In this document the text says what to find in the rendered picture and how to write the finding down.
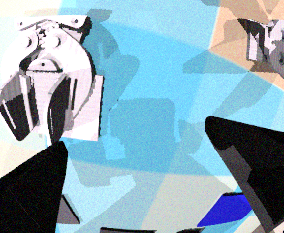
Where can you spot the grey flat rectangular plate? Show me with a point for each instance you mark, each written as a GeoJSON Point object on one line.
{"type": "Point", "coordinates": [66, 215]}

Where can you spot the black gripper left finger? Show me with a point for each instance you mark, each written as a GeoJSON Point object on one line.
{"type": "Point", "coordinates": [30, 194]}

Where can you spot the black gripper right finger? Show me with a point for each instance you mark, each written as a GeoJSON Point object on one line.
{"type": "Point", "coordinates": [255, 157]}

